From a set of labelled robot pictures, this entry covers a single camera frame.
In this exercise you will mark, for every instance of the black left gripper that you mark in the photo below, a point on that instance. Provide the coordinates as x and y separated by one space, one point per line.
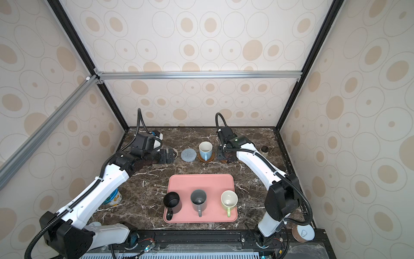
165 158

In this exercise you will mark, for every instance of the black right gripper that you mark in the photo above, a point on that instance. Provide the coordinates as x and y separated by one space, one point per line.
219 154

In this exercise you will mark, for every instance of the light grey woven coaster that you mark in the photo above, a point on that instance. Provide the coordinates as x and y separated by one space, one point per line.
175 154

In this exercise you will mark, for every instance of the blue grey round coaster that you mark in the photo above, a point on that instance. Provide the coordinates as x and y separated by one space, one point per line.
188 155

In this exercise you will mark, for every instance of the blue mug white inside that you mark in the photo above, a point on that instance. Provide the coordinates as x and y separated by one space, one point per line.
205 150

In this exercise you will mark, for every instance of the light green mug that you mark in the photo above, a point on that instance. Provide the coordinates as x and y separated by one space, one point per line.
229 200

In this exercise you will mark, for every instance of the black mug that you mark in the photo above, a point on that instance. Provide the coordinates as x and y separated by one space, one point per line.
172 203

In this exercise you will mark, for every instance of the grey mug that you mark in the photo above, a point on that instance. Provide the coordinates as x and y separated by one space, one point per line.
199 201

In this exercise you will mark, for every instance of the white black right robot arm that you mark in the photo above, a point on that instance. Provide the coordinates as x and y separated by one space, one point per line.
284 203

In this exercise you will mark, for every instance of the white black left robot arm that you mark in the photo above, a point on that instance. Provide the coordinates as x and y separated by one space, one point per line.
67 232

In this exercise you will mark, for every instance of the pink rectangular tray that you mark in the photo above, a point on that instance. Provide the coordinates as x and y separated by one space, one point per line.
214 185

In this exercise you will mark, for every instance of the small olive bottle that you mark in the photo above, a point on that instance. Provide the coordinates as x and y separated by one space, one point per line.
264 151

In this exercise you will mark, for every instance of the blue round tin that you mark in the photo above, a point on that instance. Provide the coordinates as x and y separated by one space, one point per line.
114 199

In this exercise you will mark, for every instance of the horizontal aluminium bar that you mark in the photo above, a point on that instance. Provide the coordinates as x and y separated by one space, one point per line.
198 75

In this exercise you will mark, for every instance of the diagonal aluminium bar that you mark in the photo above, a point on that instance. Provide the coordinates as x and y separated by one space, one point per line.
27 149

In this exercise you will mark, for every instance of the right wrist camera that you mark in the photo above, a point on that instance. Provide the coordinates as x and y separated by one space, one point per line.
225 134

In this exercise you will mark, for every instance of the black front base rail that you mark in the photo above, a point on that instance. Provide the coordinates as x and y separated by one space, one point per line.
217 244

